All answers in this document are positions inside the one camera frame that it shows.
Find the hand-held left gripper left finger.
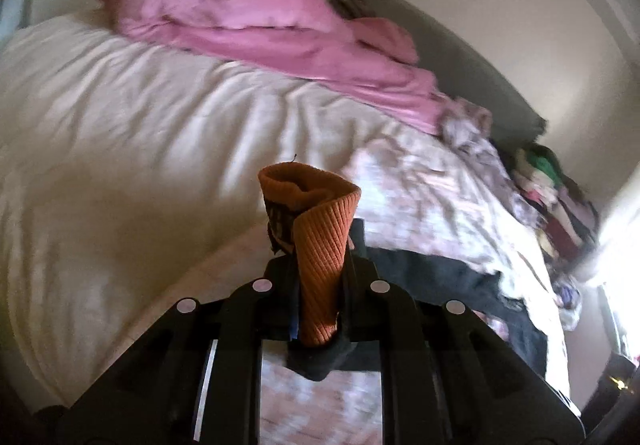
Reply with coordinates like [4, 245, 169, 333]
[69, 254, 302, 445]

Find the black garment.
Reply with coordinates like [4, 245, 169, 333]
[367, 247, 551, 376]

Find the crumpled lilac garment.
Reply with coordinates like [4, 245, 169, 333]
[440, 97, 538, 226]

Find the pink and white fuzzy blanket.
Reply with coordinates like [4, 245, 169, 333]
[125, 125, 571, 445]

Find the grey headboard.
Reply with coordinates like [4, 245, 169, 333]
[330, 0, 548, 140]

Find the white plastic bag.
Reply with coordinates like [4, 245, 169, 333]
[552, 272, 583, 331]

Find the orange knit sock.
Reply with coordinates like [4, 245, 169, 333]
[257, 164, 362, 382]

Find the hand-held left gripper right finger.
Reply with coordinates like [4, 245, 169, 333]
[344, 219, 587, 445]

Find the stack of folded clothes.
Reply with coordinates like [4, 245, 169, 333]
[500, 140, 601, 261]

